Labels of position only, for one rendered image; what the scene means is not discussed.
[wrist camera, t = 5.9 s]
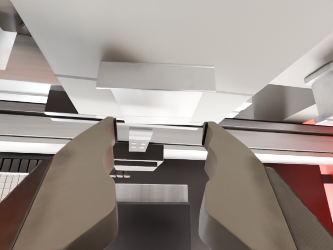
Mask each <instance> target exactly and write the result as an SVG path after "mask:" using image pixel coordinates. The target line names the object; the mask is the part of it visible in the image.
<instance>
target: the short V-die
mask: <svg viewBox="0 0 333 250"><path fill-rule="evenodd" d="M44 112H45V113H46V114H47V115H51V119H52V120H53V121H65V122H80V123H95V124H96V123H98V122H99V121H101V120H102V119H99V118H97V117H96V115H86V114H79V113H78V111H77V110H76V108H75V106H74V104H73V103H72V101H71V99H70V98H69V96H68V94H67V93H66V92H65V91H56V90H49V93H48V98H47V102H46V107H45V111H44ZM116 122H117V125H131V126H146V127H161V128H175V129H191V130H197V129H198V126H197V125H167V124H128V123H125V121H124V120H116Z"/></svg>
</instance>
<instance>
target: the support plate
mask: <svg viewBox="0 0 333 250"><path fill-rule="evenodd" d="M11 2H12V4H13V5H14V7H15V9H16V10H17V12H18V14H19V15H20V17H21V19H22V20H23V22H24V24H25V25H26V27H27V28H28V30H29V32H30V33H31V35H32V37H33V38H34V40H35V42H36V43H37V45H38V47H39V48H40V50H41V52H42V53H43V55H44V57H45V58H46V60H47V61H48V63H49V65H50V66H51V68H52V70H53V71H54V73H55V74H61V75H70V76H80V77H89V78H97V77H98V70H99V64H100V61H102V62H127V63H166V64H192V65H214V69H215V81H216V91H225V92H235V93H245V94H256V93H257V92H258V91H260V90H261V89H262V88H263V87H265V86H266V85H267V84H268V83H270V82H271V81H272V80H274V79H275V78H276V77H277V76H279V75H280V74H281V73H282V72H284V71H285V70H286V69H287V68H289V67H290V66H291V65H293V64H294V63H295V62H296V61H298V60H299V59H300V58H301V57H303V56H304V55H305V54H306V53H308V52H309V51H310V50H311V49H313V48H314V47H315V46H317V45H318V44H319V43H320V42H322V41H323V40H324V39H325V38H326V37H328V36H329V35H330V34H331V33H333V0H11ZM57 78H58V80H59V81H60V83H61V85H62V86H63V88H64V90H65V91H66V93H67V94H68V96H69V98H70V99H71V101H72V103H73V104H74V106H75V108H76V110H77V111H78V113H79V114H86V115H99V116H113V117H122V114H121V112H120V110H119V107H118V105H117V103H116V100H115V98H114V96H113V94H112V91H111V89H97V88H96V84H97V81H94V80H84V79H74V78H64V77H57ZM249 98H251V96H242V95H232V94H222V93H213V92H203V93H202V96H201V98H200V100H199V102H198V104H197V107H196V109H195V111H194V113H193V115H192V118H191V120H190V122H195V123H204V122H208V121H214V122H216V123H217V124H218V123H219V122H220V121H222V120H223V119H224V118H225V117H227V116H228V115H229V114H230V113H232V112H233V111H234V110H236V109H237V108H238V107H239V106H241V105H242V104H243V103H244V102H246V101H247V100H248V99H249Z"/></svg>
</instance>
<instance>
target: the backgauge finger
mask: <svg viewBox="0 0 333 250"><path fill-rule="evenodd" d="M152 133H153V128H146V127H131V126H130V127H129V143H119V142H116V143H115V144H114V146H113V147H112V148H113V158H114V167H115V169H116V170H128V171H153V170H154V169H155V168H157V166H159V165H160V164H161V163H162V162H163V161H164V146H163V145H157V144H148V143H149V141H150V138H151V136H152Z"/></svg>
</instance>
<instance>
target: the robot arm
mask: <svg viewBox="0 0 333 250"><path fill-rule="evenodd" d="M116 142H118V139H117V122H116V118H114V117H106V118H104V119H102V120H101V121H99V122H98V123H96V124H95V125H93V126H91V127H90V128H88V129H87V130H85V131H84V132H82V133H80V134H79V135H77V136H76V137H75V138H73V139H72V140H71V141H70V142H68V143H67V144H66V145H65V146H64V147H62V148H61V149H60V150H59V151H58V152H57V153H56V154H55V155H54V156H53V157H52V158H51V159H50V160H42V161H41V162H40V163H39V164H38V165H37V166H36V167H35V168H34V169H33V170H32V171H31V172H30V173H29V174H28V175H27V176H26V177H25V178H24V179H23V180H22V181H21V182H20V183H19V184H18V185H17V186H16V187H15V188H14V189H13V190H12V191H11V192H10V193H9V194H8V195H7V196H6V197H5V198H4V199H3V200H2V201H1V202H0V250H103V249H104V248H105V247H107V246H108V245H109V244H110V243H111V242H112V241H113V240H114V239H115V238H116V237H117V234H118V210H117V200H116V190H115V181H114V179H113V178H112V177H111V176H110V175H109V174H110V172H111V171H112V169H113V168H114V158H113V148H112V147H113V146H114V144H115V143H116ZM202 145H203V146H204V148H205V149H206V151H207V157H206V162H205V166H204V170H205V172H206V173H207V175H208V177H209V179H210V180H209V181H208V182H207V183H206V187H205V191H204V196H203V200H202V204H201V209H200V217H199V236H200V239H201V240H202V241H203V242H204V243H205V244H206V245H207V246H208V247H209V248H210V249H211V250H333V236H332V235H331V234H330V232H329V231H328V230H327V229H326V228H325V226H324V225H323V224H322V223H321V222H320V220H319V219H318V218H317V217H316V216H315V215H314V214H313V212H312V211H311V210H310V209H309V208H308V207H307V206H306V204H305V203H304V202H303V201H302V200H301V199H300V198H299V197H298V195H297V194H296V193H295V192H294V191H293V190H292V189H291V187H290V186H289V185H288V184H287V183H286V182H285V181H284V180H283V178H282V177H281V176H280V175H279V174H278V173H277V172H276V170H275V169H274V168H271V167H266V166H265V165H264V164H263V163H262V162H261V161H260V159H259V158H258V157H257V156H256V155H255V154H254V153H253V152H252V151H251V150H250V149H249V148H248V147H247V146H246V145H245V144H244V143H242V142H241V141H240V140H238V139H237V138H236V137H234V136H233V135H232V134H230V133H229V132H228V131H226V130H225V129H224V128H222V127H221V126H220V125H218V124H217V123H216V122H214V121H208V122H204V125H203V134H202Z"/></svg>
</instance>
